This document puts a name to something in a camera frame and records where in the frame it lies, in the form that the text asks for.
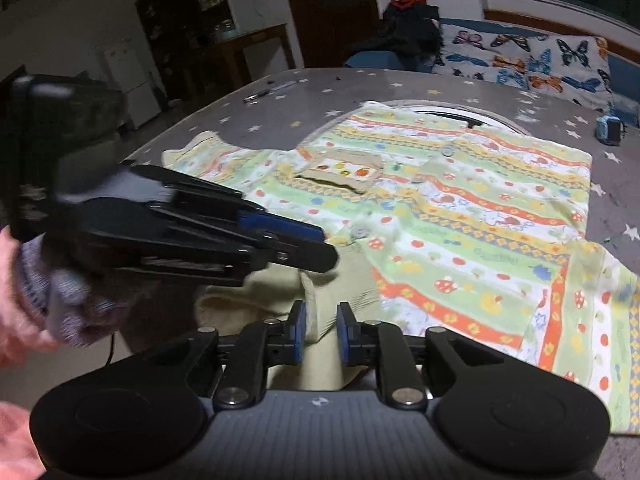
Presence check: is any butterfly print pillow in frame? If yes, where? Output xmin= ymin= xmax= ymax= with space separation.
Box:
xmin=432 ymin=20 xmax=613 ymax=97

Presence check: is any white ring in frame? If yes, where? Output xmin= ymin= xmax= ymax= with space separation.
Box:
xmin=414 ymin=104 xmax=532 ymax=135

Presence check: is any blue upholstered seat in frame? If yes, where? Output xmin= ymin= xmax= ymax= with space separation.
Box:
xmin=344 ymin=50 xmax=436 ymax=74

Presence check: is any person's pink garment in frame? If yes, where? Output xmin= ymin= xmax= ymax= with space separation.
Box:
xmin=0 ymin=400 xmax=43 ymax=480

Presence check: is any colourful striped patterned shirt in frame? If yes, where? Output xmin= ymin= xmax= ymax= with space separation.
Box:
xmin=162 ymin=100 xmax=640 ymax=436

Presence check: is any wooden desk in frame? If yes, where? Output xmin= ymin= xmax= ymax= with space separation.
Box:
xmin=215 ymin=22 xmax=297 ymax=89

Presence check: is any dark shelf cabinet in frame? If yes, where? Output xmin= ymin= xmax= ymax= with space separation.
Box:
xmin=134 ymin=0 xmax=242 ymax=107

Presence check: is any dark wooden door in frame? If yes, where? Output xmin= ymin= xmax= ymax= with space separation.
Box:
xmin=276 ymin=0 xmax=382 ymax=69

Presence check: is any pile of dark clothes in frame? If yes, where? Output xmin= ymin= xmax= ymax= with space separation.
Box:
xmin=377 ymin=0 xmax=446 ymax=59

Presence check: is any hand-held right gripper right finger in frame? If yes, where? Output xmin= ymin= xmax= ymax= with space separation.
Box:
xmin=336 ymin=302 xmax=505 ymax=408

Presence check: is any small blue toy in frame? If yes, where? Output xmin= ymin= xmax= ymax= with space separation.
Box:
xmin=594 ymin=113 xmax=627 ymax=147

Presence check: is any white refrigerator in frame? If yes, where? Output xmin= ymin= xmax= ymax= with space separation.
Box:
xmin=96 ymin=39 xmax=162 ymax=129

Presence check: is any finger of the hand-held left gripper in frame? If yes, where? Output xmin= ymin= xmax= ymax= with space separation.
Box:
xmin=121 ymin=161 xmax=326 ymax=242
xmin=144 ymin=232 xmax=340 ymax=287

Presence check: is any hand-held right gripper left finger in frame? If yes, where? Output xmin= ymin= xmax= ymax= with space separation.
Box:
xmin=174 ymin=301 xmax=308 ymax=410

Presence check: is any small tool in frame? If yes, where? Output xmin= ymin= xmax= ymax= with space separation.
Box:
xmin=243 ymin=80 xmax=302 ymax=104

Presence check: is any grey star-print bed sheet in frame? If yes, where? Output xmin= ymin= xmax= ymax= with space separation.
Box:
xmin=117 ymin=67 xmax=640 ymax=261

